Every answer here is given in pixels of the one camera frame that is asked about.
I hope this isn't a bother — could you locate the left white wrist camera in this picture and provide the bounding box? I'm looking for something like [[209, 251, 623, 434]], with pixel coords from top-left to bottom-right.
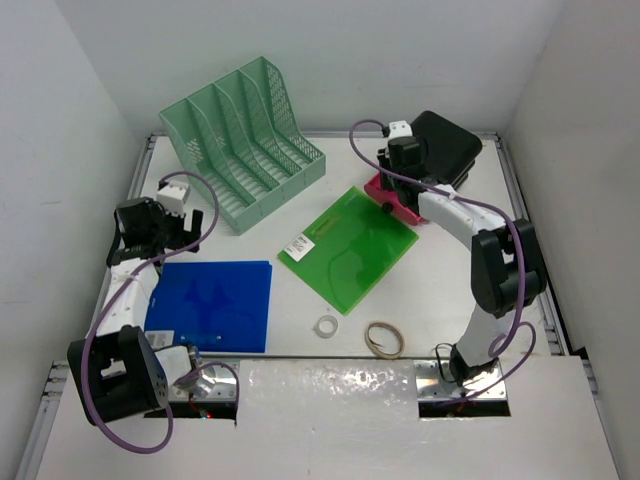
[[156, 180, 191, 217]]

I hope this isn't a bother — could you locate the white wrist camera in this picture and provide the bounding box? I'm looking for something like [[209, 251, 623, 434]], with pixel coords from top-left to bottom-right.
[[387, 120, 413, 141], [156, 180, 191, 217]]

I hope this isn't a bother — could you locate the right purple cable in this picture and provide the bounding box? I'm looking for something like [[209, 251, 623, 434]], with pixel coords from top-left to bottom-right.
[[348, 118, 537, 401]]

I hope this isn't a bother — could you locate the green clip file folder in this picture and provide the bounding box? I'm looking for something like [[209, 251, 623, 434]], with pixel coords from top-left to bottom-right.
[[278, 187, 419, 315]]

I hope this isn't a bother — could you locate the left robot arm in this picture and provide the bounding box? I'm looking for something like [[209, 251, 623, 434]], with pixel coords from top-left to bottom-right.
[[88, 193, 203, 423]]

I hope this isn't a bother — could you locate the black drawer cabinet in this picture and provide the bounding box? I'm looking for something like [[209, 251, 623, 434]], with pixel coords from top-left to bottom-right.
[[410, 111, 483, 189]]

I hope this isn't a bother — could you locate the brown tape roll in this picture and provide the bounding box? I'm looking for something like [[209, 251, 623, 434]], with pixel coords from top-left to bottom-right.
[[364, 321, 406, 361]]

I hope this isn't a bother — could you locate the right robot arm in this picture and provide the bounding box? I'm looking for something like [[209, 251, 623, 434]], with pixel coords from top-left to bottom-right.
[[377, 136, 547, 385]]

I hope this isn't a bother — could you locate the blue file folder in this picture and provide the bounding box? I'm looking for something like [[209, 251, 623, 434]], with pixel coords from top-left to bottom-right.
[[144, 261, 273, 353]]

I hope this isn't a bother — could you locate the clear tape roll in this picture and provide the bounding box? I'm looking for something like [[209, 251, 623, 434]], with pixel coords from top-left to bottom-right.
[[313, 315, 339, 339]]

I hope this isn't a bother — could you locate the white front panel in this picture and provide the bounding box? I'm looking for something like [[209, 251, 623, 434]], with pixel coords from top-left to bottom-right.
[[38, 357, 617, 479]]

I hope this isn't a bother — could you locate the mint green file organizer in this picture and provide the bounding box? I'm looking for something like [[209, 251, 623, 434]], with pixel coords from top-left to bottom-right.
[[159, 57, 326, 235]]

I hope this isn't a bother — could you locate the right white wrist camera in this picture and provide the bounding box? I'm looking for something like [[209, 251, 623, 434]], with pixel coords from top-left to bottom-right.
[[387, 120, 413, 141]]

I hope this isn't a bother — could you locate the pink drawer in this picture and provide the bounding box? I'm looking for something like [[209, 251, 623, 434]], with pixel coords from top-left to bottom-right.
[[364, 173, 427, 226]]

